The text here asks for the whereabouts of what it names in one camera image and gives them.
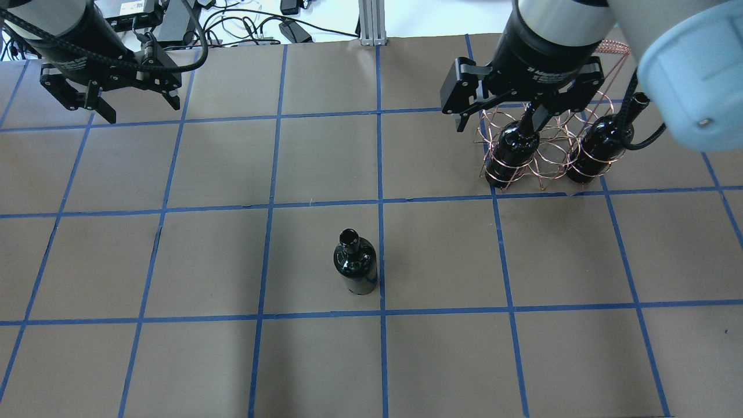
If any aluminium frame post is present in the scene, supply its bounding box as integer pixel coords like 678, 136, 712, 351
358, 0, 388, 46

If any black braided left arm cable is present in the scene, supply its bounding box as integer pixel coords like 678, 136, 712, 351
0, 0, 210, 75

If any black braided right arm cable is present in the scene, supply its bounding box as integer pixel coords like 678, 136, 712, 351
618, 70, 668, 152

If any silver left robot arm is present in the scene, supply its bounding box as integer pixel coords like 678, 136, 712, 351
2, 1, 182, 122

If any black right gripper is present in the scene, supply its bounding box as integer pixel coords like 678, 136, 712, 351
440, 17, 605, 133

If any dark wine bottle in basket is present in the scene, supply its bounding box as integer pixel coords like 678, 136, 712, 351
485, 103, 540, 189

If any copper wire wine basket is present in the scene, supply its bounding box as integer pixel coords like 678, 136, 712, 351
478, 39, 631, 191

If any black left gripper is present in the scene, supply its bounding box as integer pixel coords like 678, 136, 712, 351
39, 12, 182, 124

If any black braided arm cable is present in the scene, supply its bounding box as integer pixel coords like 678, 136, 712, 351
618, 70, 668, 152
0, 0, 210, 75

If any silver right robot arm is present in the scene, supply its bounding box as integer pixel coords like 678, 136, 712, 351
440, 1, 742, 152

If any dark glass wine bottle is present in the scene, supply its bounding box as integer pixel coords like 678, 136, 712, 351
333, 228, 378, 296

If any black power adapter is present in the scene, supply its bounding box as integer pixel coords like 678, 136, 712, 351
279, 21, 313, 44

